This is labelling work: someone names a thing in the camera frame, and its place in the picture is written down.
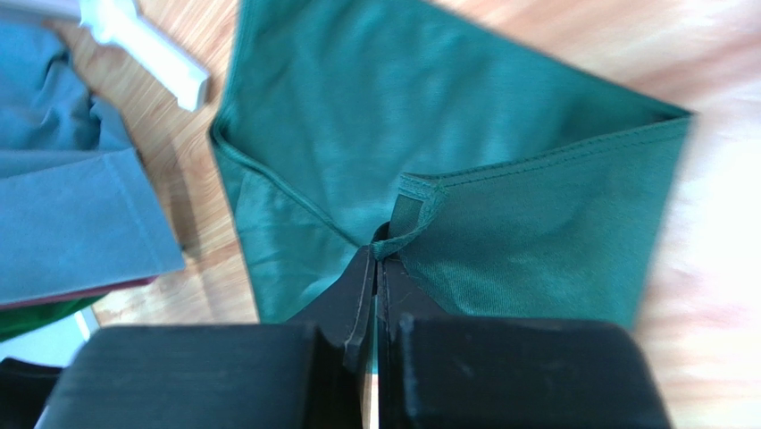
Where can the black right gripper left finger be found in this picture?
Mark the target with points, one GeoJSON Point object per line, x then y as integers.
{"type": "Point", "coordinates": [345, 316]}

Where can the white metal clothes rack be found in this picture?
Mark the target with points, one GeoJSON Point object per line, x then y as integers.
{"type": "Point", "coordinates": [120, 23]}

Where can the maroon hanging shirt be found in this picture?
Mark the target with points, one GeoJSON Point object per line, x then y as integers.
{"type": "Point", "coordinates": [80, 294]}

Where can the green hanging t-shirt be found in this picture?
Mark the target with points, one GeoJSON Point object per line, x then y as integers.
{"type": "Point", "coordinates": [18, 321]}

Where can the dark green cloth napkin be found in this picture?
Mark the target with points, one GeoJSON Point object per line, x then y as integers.
{"type": "Point", "coordinates": [508, 183]}

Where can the grey-blue hanging shirt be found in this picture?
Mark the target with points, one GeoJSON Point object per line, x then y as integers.
{"type": "Point", "coordinates": [77, 209]}

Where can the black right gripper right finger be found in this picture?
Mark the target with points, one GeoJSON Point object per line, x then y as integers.
{"type": "Point", "coordinates": [397, 294]}

